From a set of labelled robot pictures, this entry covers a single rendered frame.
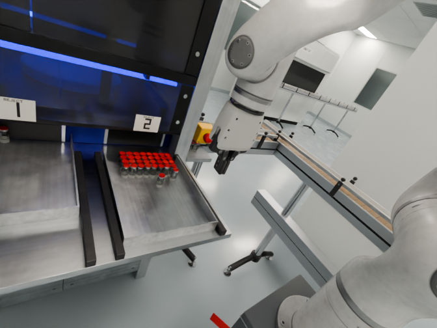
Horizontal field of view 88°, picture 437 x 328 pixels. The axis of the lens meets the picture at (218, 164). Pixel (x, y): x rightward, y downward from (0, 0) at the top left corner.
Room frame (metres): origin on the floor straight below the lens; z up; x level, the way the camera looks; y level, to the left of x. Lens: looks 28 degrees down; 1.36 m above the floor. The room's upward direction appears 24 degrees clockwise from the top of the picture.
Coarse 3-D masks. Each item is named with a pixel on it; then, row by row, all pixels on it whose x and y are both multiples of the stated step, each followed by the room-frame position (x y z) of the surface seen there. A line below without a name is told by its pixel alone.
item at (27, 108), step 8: (0, 96) 0.45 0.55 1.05; (0, 104) 0.45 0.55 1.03; (8, 104) 0.46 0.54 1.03; (24, 104) 0.48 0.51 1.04; (32, 104) 0.49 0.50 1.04; (0, 112) 0.44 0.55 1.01; (8, 112) 0.45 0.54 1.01; (16, 112) 0.46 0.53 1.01; (24, 112) 0.47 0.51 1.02; (32, 112) 0.49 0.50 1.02; (24, 120) 0.47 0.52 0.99; (32, 120) 0.48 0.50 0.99
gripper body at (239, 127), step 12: (228, 108) 0.45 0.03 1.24; (240, 108) 0.45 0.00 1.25; (216, 120) 0.46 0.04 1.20; (228, 120) 0.44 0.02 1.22; (240, 120) 0.45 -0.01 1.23; (252, 120) 0.47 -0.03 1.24; (216, 132) 0.46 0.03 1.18; (228, 132) 0.44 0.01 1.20; (240, 132) 0.46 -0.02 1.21; (252, 132) 0.48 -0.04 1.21; (228, 144) 0.45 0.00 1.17; (240, 144) 0.47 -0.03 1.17
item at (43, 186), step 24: (0, 144) 0.47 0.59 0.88; (24, 144) 0.51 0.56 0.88; (48, 144) 0.55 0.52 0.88; (72, 144) 0.56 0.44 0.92; (0, 168) 0.40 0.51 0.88; (24, 168) 0.43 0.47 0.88; (48, 168) 0.46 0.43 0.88; (72, 168) 0.50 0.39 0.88; (0, 192) 0.33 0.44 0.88; (24, 192) 0.36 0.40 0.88; (48, 192) 0.39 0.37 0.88; (72, 192) 0.42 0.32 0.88; (0, 216) 0.27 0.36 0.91; (24, 216) 0.29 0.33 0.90; (48, 216) 0.32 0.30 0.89; (72, 216) 0.35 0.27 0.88
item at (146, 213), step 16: (176, 160) 0.75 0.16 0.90; (112, 176) 0.53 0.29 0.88; (112, 192) 0.45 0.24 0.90; (128, 192) 0.50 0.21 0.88; (144, 192) 0.53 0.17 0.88; (160, 192) 0.56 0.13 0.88; (176, 192) 0.59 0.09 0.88; (192, 192) 0.62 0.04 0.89; (128, 208) 0.44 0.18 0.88; (144, 208) 0.47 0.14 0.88; (160, 208) 0.49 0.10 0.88; (176, 208) 0.52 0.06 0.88; (192, 208) 0.55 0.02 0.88; (208, 208) 0.54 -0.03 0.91; (128, 224) 0.40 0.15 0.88; (144, 224) 0.42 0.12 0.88; (160, 224) 0.44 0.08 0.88; (176, 224) 0.46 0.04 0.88; (192, 224) 0.49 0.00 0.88; (208, 224) 0.48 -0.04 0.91; (128, 240) 0.34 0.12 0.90; (144, 240) 0.36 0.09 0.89
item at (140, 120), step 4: (136, 116) 0.66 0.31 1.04; (140, 116) 0.67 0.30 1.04; (144, 116) 0.68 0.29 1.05; (148, 116) 0.69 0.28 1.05; (152, 116) 0.70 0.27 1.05; (136, 120) 0.67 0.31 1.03; (140, 120) 0.67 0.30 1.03; (144, 120) 0.68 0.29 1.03; (148, 120) 0.69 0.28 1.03; (152, 120) 0.70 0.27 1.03; (156, 120) 0.71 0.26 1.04; (160, 120) 0.72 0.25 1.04; (136, 124) 0.67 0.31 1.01; (140, 124) 0.68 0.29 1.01; (152, 124) 0.70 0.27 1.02; (156, 124) 0.71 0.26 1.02; (136, 128) 0.67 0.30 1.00; (140, 128) 0.68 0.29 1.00; (152, 128) 0.71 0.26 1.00; (156, 128) 0.72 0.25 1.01; (156, 132) 0.72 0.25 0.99
